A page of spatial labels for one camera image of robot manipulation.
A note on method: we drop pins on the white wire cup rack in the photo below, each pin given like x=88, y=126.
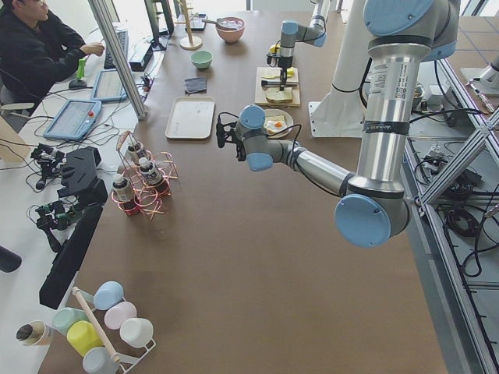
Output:
x=129, y=357

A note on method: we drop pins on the white cup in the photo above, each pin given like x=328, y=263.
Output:
x=136, y=332

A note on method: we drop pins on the grey-blue cup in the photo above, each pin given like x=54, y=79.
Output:
x=98, y=361

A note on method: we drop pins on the wooden mug tree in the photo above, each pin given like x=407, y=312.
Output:
x=190, y=42

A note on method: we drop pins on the metal ice scoop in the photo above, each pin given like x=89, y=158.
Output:
x=222, y=23

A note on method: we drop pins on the wooden cutting board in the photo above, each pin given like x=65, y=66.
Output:
x=260, y=91

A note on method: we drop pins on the fried egg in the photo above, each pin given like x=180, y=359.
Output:
x=275, y=126

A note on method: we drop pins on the plain bread slice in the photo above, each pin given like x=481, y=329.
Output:
x=277, y=96

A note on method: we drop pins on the steel muddler black tip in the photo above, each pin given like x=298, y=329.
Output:
x=273, y=83

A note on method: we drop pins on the seated person black jacket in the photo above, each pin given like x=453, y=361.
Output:
x=38, y=50

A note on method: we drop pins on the bread slice under egg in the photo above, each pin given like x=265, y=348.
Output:
x=276, y=117

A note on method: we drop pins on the blue teach pendant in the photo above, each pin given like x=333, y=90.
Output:
x=108, y=87
x=74, y=120

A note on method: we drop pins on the wooden rack handle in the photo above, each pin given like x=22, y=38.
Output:
x=78, y=294

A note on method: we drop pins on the pink ice bowl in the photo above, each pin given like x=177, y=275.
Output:
x=231, y=36

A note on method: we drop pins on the green cup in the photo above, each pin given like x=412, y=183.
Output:
x=66, y=317

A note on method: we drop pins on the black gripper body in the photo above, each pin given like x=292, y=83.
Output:
x=284, y=72
x=238, y=147

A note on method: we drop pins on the white pedestal column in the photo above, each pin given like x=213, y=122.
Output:
x=340, y=113

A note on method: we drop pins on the dark drink bottle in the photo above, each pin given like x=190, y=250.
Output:
x=149, y=172
x=135, y=152
x=120, y=186

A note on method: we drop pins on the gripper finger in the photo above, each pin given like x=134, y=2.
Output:
x=281, y=82

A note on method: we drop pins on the green bowl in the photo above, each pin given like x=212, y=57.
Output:
x=201, y=59

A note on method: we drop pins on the yellow lemon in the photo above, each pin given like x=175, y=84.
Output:
x=274, y=49

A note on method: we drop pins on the aluminium frame post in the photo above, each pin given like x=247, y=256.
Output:
x=103, y=18

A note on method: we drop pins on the yellow plastic knife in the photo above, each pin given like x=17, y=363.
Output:
x=270, y=76

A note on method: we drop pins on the yellow cup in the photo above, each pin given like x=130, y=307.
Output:
x=83, y=337

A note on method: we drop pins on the copper wire bottle rack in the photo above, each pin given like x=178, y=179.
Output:
x=144, y=199

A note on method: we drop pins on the grey folded cloth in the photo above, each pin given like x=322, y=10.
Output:
x=195, y=85

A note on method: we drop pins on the pink cup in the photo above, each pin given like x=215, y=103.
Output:
x=118, y=314

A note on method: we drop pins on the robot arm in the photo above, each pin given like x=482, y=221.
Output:
x=293, y=32
x=393, y=38

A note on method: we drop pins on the white plate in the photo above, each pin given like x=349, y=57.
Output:
x=288, y=118

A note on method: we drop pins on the cream rabbit tray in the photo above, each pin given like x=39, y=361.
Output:
x=190, y=118

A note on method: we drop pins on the blue cup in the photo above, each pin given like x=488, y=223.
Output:
x=110, y=293

